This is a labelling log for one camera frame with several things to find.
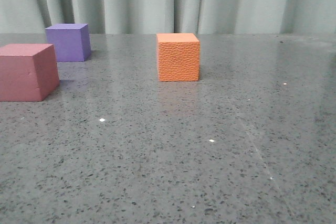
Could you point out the grey-green curtain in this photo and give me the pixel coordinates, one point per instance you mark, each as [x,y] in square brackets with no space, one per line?
[166,16]

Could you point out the pink foam cube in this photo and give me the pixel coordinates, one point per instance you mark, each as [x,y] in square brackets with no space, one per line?
[28,72]

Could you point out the purple foam cube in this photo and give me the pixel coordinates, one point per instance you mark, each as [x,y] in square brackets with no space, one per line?
[71,41]

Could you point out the orange foam cube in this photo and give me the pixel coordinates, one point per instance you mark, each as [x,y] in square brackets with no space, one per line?
[178,57]

